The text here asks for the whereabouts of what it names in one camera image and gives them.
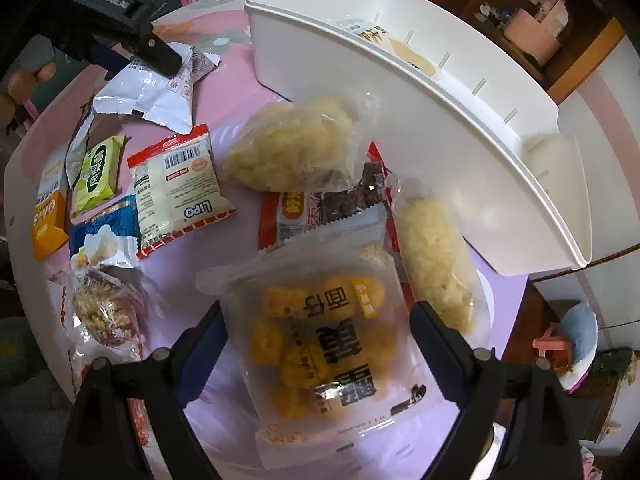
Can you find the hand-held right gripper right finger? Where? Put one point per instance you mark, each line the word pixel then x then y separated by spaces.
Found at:
pixel 435 340

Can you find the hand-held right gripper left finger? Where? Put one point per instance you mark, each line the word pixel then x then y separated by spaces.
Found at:
pixel 200 360

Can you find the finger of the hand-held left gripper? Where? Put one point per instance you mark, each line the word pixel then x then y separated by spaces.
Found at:
pixel 157 52
pixel 112 56

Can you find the white foil packet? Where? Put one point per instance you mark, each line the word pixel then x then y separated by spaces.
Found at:
pixel 145 95

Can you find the clear packet yellow balls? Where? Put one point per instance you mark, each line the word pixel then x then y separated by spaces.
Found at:
pixel 310 320

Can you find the green snack packet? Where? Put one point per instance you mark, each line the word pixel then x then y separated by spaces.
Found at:
pixel 97 175

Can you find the clear packet pale crisps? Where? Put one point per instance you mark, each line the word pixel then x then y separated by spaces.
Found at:
pixel 430 250
pixel 290 145

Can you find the white plastic bin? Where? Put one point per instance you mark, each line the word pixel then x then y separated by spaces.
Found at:
pixel 450 160

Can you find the person's left hand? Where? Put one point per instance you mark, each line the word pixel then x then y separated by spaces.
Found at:
pixel 30 85

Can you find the white packet red print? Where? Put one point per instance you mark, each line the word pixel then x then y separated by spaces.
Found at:
pixel 192 67

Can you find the silver foil packet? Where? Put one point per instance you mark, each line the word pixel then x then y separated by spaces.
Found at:
pixel 77 150

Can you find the clear packet brown noodles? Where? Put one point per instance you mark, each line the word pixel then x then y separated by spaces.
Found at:
pixel 100 310

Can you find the pink stool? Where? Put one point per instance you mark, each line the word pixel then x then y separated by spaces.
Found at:
pixel 547 345

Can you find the red-edged cream packet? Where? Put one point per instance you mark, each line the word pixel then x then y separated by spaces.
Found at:
pixel 170 185

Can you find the blue snack packet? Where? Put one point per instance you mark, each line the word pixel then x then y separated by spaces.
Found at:
pixel 110 220

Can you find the red and brown packet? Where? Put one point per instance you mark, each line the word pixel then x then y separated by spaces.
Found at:
pixel 320 207

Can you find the orange snack packet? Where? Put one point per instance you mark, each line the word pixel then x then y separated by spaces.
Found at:
pixel 47 220

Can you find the cream packet brown print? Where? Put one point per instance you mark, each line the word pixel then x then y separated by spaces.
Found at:
pixel 400 45

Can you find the pink basket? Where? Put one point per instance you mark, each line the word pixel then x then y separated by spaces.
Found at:
pixel 535 35

